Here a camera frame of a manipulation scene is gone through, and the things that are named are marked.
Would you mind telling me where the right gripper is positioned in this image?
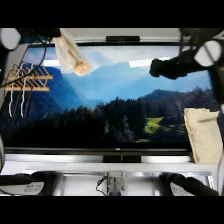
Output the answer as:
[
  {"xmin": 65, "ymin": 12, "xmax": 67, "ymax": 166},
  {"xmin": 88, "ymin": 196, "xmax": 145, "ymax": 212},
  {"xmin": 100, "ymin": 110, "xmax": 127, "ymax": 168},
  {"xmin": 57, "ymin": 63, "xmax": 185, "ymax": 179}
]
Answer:
[{"xmin": 148, "ymin": 55, "xmax": 188, "ymax": 80}]

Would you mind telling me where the cream garment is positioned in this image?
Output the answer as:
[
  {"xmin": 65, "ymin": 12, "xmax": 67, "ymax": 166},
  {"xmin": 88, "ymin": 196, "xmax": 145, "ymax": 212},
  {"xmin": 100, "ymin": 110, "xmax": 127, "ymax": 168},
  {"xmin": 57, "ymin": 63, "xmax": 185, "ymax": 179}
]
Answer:
[{"xmin": 54, "ymin": 28, "xmax": 93, "ymax": 77}]

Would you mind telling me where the beige garment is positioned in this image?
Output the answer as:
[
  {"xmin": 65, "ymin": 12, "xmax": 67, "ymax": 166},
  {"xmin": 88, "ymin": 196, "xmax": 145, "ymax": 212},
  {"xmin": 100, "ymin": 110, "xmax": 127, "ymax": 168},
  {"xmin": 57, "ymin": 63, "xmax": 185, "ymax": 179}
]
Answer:
[{"xmin": 183, "ymin": 107, "xmax": 224, "ymax": 165}]

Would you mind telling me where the brown clothes hanger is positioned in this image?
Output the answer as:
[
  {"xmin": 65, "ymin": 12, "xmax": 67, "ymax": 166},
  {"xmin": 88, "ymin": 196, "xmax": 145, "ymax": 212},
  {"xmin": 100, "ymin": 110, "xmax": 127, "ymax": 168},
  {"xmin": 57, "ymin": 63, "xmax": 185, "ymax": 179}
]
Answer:
[
  {"xmin": 3, "ymin": 63, "xmax": 54, "ymax": 118},
  {"xmin": 2, "ymin": 68, "xmax": 51, "ymax": 120}
]

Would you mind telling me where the black cable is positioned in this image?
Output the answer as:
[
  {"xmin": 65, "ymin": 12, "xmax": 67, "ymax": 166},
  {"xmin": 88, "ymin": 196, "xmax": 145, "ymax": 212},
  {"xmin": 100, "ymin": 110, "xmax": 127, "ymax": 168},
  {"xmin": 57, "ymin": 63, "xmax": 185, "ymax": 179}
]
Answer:
[
  {"xmin": 0, "ymin": 37, "xmax": 48, "ymax": 90},
  {"xmin": 95, "ymin": 175, "xmax": 109, "ymax": 196}
]

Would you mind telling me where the silver frame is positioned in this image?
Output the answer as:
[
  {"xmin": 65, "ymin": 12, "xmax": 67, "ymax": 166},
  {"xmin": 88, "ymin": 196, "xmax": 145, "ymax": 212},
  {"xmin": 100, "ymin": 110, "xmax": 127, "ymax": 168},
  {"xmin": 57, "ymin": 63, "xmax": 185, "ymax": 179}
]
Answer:
[{"xmin": 0, "ymin": 28, "xmax": 224, "ymax": 197}]

